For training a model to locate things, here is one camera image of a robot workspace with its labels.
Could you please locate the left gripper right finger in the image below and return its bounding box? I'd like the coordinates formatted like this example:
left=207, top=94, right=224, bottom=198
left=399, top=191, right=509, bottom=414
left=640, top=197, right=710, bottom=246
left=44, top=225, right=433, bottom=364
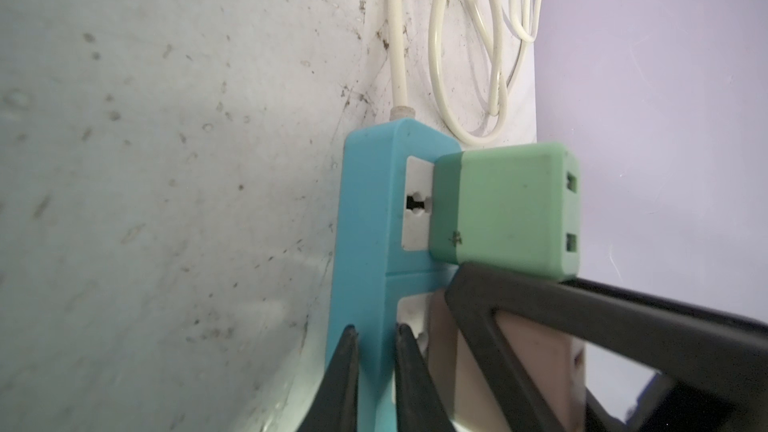
left=395, top=323, right=455, bottom=432

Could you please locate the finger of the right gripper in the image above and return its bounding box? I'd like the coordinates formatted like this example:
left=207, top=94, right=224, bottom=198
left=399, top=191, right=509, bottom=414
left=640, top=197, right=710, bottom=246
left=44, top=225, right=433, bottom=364
left=446, top=263, right=767, bottom=431

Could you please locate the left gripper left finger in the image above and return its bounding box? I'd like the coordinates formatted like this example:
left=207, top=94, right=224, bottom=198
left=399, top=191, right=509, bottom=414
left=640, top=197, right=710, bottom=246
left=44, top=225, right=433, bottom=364
left=297, top=325, right=360, bottom=432

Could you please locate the blue power strip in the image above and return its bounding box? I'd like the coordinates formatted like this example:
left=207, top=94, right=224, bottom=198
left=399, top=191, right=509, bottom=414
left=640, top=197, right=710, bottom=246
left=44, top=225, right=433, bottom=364
left=325, top=119, right=461, bottom=431

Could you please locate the green plug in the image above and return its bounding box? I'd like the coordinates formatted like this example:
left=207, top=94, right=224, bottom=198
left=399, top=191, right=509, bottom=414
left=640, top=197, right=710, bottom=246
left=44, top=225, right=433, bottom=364
left=429, top=143, right=580, bottom=281

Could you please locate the white cable of blue strip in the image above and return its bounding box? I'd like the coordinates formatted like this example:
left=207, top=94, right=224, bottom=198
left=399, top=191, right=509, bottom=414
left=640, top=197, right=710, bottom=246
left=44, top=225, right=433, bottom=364
left=386, top=0, right=550, bottom=150

